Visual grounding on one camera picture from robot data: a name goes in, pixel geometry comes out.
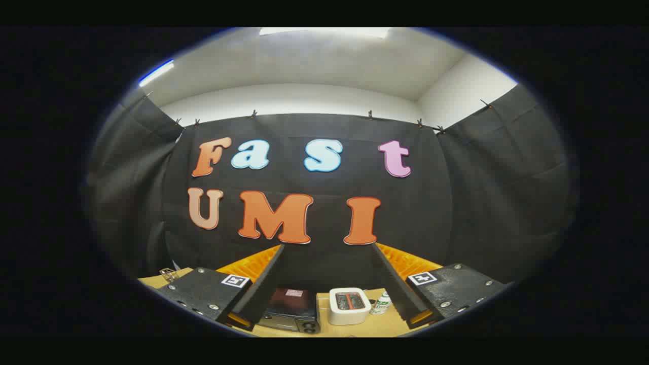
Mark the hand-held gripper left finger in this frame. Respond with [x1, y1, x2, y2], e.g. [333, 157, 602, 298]
[157, 244, 285, 333]

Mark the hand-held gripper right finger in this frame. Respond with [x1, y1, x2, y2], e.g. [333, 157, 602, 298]
[370, 242, 508, 330]

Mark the black toaster oven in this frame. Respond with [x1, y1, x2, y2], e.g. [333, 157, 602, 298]
[257, 287, 321, 334]

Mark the white pop-up toaster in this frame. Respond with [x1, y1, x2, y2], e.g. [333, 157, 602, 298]
[328, 287, 372, 326]

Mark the white bottle green label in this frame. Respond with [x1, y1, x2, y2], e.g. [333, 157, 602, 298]
[370, 291, 392, 316]

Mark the row of black clips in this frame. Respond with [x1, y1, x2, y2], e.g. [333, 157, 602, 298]
[143, 90, 495, 135]

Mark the long ceiling light strip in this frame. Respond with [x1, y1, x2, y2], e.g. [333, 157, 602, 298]
[138, 59, 175, 87]

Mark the rectangular ceiling light panel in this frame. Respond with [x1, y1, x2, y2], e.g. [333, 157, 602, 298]
[259, 27, 391, 39]

